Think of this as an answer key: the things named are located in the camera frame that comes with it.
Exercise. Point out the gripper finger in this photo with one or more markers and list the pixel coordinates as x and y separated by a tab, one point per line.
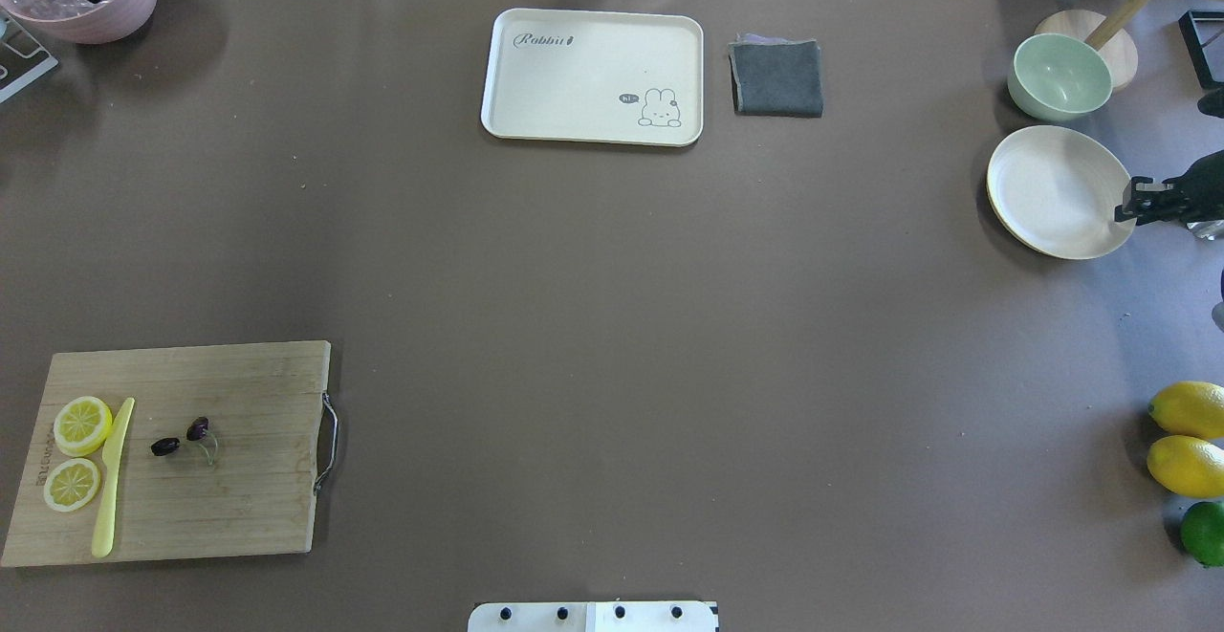
1144	212
1144	192

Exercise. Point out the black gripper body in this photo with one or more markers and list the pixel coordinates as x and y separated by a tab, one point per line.
1197	194

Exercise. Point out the cream round plate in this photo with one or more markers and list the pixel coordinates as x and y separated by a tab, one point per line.
1056	191

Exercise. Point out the dark red cherry pair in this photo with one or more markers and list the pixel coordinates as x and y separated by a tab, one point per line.
199	434

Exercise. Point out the cream rabbit tray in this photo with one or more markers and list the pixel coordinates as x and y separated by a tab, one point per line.
595	76

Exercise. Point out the mint green bowl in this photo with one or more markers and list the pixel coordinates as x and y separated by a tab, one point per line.
1057	78

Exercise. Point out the wooden cup stand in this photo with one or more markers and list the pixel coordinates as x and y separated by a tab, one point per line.
1106	35

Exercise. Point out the whole lemon rear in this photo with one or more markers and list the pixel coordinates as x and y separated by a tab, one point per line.
1191	408

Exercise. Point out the whole lemon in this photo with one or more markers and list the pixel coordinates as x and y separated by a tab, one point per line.
1186	466
1191	408

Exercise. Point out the whole lemon front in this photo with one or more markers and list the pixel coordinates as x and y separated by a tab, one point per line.
1186	466

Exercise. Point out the green lime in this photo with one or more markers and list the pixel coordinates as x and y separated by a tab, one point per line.
1201	533

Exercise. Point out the grey folded cloth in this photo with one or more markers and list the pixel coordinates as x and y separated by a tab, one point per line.
777	77

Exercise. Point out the wooden cutting board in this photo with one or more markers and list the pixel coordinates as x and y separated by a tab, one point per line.
264	400

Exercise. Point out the yellow plastic knife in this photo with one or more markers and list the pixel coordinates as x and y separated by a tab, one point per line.
103	537

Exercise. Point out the lemon slice near edge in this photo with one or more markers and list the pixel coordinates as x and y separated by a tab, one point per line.
80	427

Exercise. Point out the lemon slice inner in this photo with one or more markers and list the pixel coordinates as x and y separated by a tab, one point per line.
72	484

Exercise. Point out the white cup rack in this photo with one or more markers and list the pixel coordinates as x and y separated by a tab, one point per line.
23	58

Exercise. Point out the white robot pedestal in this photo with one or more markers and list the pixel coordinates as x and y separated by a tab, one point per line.
615	615

